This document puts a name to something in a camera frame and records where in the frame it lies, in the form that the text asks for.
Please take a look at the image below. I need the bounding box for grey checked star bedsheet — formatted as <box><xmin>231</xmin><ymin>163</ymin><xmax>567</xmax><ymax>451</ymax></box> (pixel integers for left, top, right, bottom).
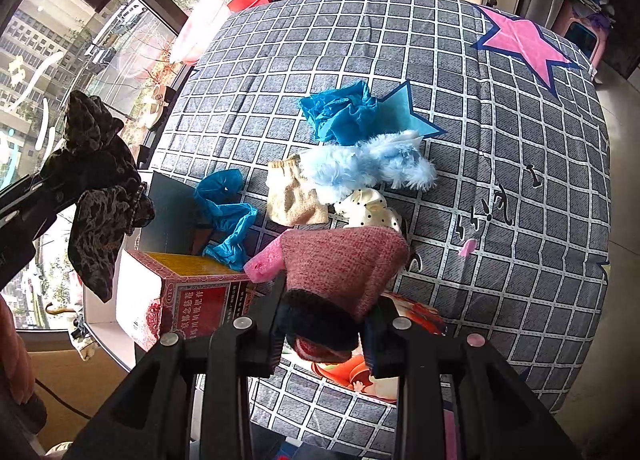
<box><xmin>145</xmin><ymin>0</ymin><xmax>613</xmax><ymax>443</ymax></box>

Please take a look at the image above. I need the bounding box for leopard print cloth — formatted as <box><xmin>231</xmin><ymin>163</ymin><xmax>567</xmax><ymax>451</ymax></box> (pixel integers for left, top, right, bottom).
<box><xmin>39</xmin><ymin>90</ymin><xmax>157</xmax><ymax>303</ymax></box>

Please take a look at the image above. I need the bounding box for pink knit sock dark cuff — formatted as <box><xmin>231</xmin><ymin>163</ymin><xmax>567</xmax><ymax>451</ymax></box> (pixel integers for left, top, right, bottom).
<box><xmin>274</xmin><ymin>226</ymin><xmax>412</xmax><ymax>367</ymax></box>

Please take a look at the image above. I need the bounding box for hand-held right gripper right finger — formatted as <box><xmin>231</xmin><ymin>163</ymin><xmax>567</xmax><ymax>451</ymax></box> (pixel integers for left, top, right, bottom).
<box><xmin>363</xmin><ymin>299</ymin><xmax>581</xmax><ymax>460</ymax></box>

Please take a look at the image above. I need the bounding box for black cable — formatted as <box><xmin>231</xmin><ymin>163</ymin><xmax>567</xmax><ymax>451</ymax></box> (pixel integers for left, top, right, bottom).
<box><xmin>33</xmin><ymin>379</ymin><xmax>93</xmax><ymax>418</ymax></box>

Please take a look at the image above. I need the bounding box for white shoe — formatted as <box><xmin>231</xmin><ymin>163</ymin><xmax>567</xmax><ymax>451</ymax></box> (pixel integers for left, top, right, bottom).
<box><xmin>145</xmin><ymin>84</ymin><xmax>177</xmax><ymax>129</ymax></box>

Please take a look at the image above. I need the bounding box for beige knit sock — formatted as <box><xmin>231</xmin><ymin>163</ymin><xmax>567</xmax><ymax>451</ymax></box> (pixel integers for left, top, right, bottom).
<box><xmin>265</xmin><ymin>155</ymin><xmax>329</xmax><ymax>227</ymax></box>

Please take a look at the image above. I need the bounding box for fluffy light blue sock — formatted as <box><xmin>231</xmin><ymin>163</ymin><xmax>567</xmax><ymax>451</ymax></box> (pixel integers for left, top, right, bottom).
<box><xmin>299</xmin><ymin>130</ymin><xmax>439</xmax><ymax>204</ymax></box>

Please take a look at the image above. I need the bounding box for pink plastic stool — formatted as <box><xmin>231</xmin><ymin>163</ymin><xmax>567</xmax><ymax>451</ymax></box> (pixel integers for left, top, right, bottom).
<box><xmin>551</xmin><ymin>14</ymin><xmax>609</xmax><ymax>66</ymax></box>

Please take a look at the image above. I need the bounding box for white cardboard box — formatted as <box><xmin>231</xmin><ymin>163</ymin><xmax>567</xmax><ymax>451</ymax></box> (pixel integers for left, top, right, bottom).
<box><xmin>81</xmin><ymin>170</ymin><xmax>221</xmax><ymax>381</ymax></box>

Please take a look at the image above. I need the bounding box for white polka dot cloth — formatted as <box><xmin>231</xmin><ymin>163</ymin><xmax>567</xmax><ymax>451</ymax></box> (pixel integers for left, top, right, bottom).
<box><xmin>333</xmin><ymin>188</ymin><xmax>404</xmax><ymax>233</ymax></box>

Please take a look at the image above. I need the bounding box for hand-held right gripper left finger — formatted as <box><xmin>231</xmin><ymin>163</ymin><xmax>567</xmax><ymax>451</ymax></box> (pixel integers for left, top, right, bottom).
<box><xmin>65</xmin><ymin>271</ymin><xmax>288</xmax><ymax>460</ymax></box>

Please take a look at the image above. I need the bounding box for cartoon printed packet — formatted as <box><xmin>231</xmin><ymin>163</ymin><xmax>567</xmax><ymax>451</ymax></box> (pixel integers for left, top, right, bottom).
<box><xmin>287</xmin><ymin>290</ymin><xmax>447</xmax><ymax>397</ymax></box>

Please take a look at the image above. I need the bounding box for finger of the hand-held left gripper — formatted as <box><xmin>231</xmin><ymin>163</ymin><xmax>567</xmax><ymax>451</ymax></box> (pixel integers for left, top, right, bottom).
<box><xmin>0</xmin><ymin>174</ymin><xmax>77</xmax><ymax>291</ymax></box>

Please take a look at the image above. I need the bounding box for blue plastic shoe cover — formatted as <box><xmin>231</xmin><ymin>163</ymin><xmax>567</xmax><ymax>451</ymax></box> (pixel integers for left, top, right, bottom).
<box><xmin>193</xmin><ymin>169</ymin><xmax>259</xmax><ymax>271</ymax></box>
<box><xmin>298</xmin><ymin>81</ymin><xmax>382</xmax><ymax>146</ymax></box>

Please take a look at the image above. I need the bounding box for brown cardboard box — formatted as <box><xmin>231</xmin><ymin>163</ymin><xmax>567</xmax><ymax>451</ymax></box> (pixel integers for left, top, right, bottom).
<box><xmin>24</xmin><ymin>349</ymin><xmax>132</xmax><ymax>443</ymax></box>

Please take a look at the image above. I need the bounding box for clear plastic basin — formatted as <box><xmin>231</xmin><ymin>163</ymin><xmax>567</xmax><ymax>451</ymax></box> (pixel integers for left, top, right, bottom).
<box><xmin>174</xmin><ymin>4</ymin><xmax>237</xmax><ymax>66</ymax></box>

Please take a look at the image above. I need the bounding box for red patterned carton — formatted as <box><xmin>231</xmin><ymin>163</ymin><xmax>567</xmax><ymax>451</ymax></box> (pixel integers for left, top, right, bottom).
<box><xmin>117</xmin><ymin>250</ymin><xmax>273</xmax><ymax>354</ymax></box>

